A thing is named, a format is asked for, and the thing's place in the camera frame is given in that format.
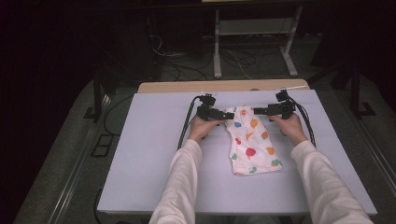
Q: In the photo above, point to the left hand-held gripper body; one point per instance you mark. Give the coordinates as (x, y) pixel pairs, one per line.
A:
(206, 112)

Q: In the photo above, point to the metal floor rail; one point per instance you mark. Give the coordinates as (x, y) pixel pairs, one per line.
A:
(378, 155)
(74, 174)

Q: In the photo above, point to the white fruit print pants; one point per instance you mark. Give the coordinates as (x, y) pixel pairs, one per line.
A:
(252, 143)

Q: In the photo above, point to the white metal desk frame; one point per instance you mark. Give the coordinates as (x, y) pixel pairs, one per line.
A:
(217, 46)

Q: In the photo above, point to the wooden table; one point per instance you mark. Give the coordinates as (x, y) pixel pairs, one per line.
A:
(186, 85)

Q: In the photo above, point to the person's right hand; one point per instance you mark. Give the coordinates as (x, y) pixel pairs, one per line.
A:
(292, 129)

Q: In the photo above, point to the person's left hand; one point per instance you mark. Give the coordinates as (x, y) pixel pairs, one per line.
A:
(199, 129)

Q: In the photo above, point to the white board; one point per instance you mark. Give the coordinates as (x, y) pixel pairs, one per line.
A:
(149, 140)

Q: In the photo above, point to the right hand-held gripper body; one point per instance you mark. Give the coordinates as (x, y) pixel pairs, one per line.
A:
(285, 109)

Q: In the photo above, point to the black metal stand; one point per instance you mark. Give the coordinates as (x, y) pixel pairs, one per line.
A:
(355, 93)
(98, 93)

